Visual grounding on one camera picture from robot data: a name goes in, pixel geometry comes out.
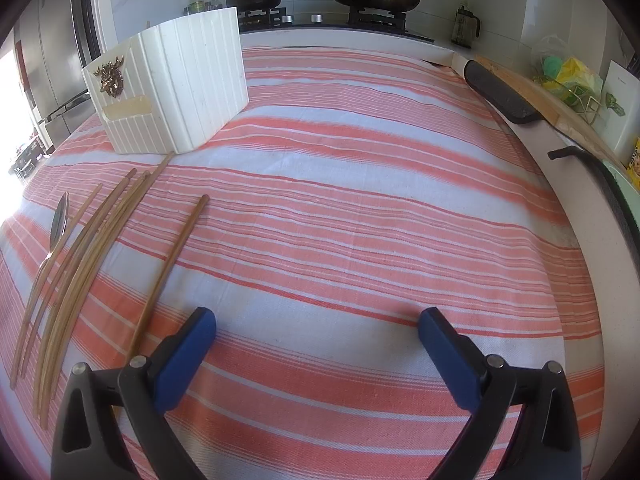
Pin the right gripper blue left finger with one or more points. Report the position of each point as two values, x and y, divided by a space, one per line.
88 443

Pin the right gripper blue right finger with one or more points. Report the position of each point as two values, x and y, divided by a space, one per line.
545 441

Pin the oval steel spoon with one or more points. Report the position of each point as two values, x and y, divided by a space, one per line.
58 226

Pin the green cutting board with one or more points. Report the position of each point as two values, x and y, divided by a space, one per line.
612 193

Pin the yellow snack packet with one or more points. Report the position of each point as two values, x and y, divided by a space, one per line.
633 167

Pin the pink striped tablecloth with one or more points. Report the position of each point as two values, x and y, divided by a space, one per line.
355 190

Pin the wooden cutting board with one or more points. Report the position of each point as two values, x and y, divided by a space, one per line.
555 112

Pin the white knife block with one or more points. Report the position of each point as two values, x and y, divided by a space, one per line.
620 111

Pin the yellow green bag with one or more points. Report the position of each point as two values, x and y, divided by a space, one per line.
567 78

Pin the cream utensil holder box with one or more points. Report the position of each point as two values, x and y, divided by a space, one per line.
172 87

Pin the grey refrigerator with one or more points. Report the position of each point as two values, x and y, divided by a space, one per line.
53 41

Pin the dark glass kettle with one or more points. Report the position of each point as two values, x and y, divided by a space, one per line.
466 28

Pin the black gas stove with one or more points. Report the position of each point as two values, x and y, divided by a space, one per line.
380 23

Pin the sauce bottles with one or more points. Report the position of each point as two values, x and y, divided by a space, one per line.
198 6

